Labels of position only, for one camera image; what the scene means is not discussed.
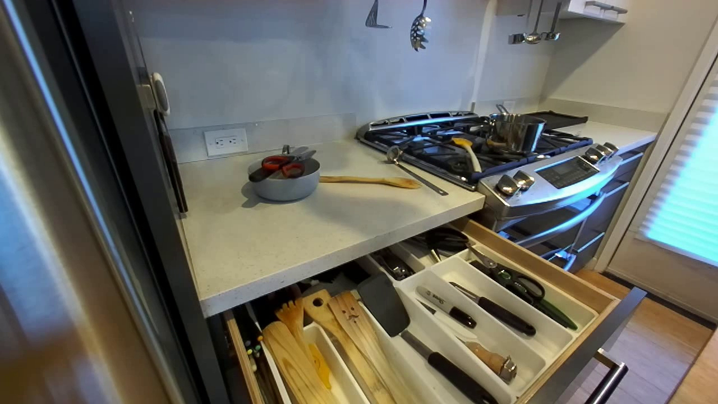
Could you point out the door with window blind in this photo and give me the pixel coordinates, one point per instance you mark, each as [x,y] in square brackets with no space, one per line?
[687,202]

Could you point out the grey bowl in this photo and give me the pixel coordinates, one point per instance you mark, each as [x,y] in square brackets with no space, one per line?
[287,186]

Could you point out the red measuring cups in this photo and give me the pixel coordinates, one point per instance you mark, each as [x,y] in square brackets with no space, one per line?
[277,162]

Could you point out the black ladle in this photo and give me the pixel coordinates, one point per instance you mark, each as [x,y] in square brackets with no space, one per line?
[447,239]

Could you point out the black nylon spatula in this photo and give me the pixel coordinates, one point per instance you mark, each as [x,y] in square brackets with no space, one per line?
[383,304]

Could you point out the wooden spatula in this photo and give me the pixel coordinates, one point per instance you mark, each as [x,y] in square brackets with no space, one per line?
[361,328]
[332,328]

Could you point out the white cutlery tray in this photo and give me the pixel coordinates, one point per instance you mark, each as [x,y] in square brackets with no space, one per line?
[450,336]

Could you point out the wooden spoon bundle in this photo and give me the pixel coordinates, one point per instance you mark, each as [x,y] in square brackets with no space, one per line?
[293,360]

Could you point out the hanging dark spatula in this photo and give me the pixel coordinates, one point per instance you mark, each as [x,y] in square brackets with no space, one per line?
[376,20]

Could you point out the hanging spaghetti spoon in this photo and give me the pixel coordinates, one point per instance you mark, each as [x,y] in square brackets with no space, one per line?
[420,30]

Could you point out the stainless steel pot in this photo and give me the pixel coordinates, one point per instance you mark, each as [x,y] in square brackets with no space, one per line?
[532,135]

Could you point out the stainless steel gas stove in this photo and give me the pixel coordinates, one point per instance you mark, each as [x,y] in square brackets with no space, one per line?
[562,175]

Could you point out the hanging metal ladle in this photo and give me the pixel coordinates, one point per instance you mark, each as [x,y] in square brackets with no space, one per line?
[531,33]
[553,32]

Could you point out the stainless steel refrigerator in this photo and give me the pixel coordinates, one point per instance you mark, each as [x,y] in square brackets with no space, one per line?
[91,225]

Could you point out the wooden drawer with grey front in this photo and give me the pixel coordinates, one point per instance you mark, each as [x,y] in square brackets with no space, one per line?
[590,350]

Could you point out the white wall outlet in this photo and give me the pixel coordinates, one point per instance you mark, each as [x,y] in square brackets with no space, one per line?
[225,142]

